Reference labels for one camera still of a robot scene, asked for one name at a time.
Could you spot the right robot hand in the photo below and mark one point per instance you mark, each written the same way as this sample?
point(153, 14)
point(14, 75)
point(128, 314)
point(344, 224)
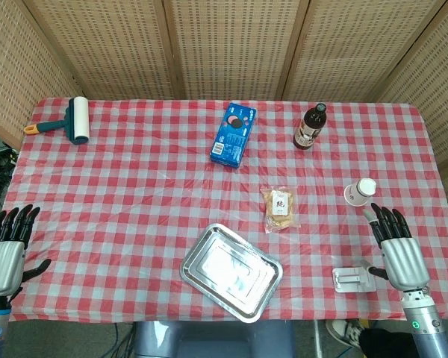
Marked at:
point(401, 257)

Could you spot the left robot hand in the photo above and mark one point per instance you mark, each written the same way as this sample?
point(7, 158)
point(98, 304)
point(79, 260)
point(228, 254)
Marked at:
point(2, 261)

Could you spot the packaged snack bag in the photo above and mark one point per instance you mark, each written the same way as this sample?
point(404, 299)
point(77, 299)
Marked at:
point(280, 209)

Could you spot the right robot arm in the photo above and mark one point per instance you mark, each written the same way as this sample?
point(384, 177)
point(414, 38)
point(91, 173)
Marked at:
point(425, 324)

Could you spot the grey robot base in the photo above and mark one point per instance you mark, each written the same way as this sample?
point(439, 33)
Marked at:
point(213, 339)

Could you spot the white paper cup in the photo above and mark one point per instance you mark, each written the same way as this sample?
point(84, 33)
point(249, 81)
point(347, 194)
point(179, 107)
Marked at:
point(359, 193)

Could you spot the black and white sneaker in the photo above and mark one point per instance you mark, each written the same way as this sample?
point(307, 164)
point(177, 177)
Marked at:
point(345, 332)

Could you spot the dark glass bottle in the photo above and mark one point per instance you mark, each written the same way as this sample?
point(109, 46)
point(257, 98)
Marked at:
point(310, 128)

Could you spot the red checkered tablecloth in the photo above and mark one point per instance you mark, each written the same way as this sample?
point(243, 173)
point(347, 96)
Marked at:
point(153, 209)

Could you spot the silver metal tray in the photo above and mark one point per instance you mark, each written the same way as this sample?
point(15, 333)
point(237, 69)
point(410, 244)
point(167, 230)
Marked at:
point(231, 272)

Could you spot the blue cookie box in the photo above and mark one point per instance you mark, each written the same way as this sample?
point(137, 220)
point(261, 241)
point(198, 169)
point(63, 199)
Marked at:
point(233, 135)

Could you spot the woven folding screen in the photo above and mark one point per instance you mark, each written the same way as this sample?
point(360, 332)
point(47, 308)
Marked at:
point(224, 44)

